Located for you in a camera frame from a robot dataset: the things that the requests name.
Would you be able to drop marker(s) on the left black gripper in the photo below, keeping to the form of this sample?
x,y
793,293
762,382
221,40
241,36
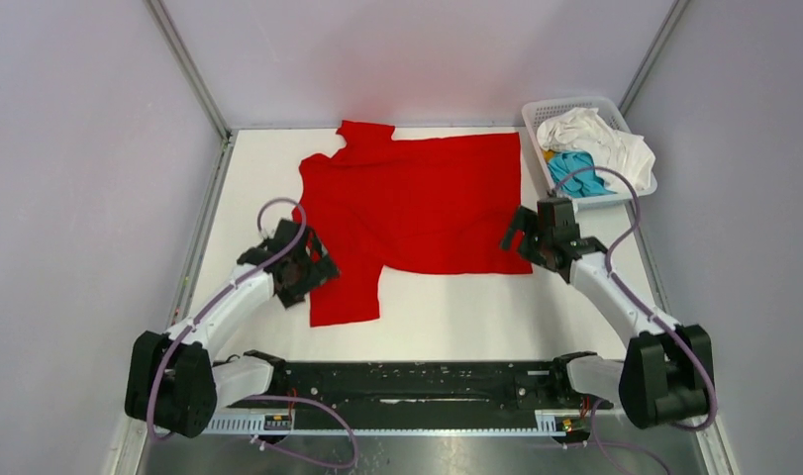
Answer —
x,y
321,270

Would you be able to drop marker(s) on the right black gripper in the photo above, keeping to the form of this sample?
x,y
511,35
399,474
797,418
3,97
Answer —
x,y
525,220

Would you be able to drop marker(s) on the red t-shirt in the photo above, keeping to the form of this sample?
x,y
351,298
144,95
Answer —
x,y
433,206

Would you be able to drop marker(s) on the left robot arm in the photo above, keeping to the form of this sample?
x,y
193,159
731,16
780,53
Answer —
x,y
175,382

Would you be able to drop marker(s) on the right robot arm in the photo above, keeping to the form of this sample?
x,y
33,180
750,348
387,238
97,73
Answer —
x,y
666,376

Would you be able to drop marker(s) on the teal t-shirt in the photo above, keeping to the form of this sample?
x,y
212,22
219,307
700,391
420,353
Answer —
x,y
573,171

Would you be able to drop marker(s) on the white t-shirt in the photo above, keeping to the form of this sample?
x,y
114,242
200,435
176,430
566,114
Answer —
x,y
620,158

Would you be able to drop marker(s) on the white plastic laundry basket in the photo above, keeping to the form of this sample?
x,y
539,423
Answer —
x,y
534,113

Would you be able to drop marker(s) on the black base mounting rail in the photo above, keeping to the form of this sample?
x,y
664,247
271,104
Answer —
x,y
467,397

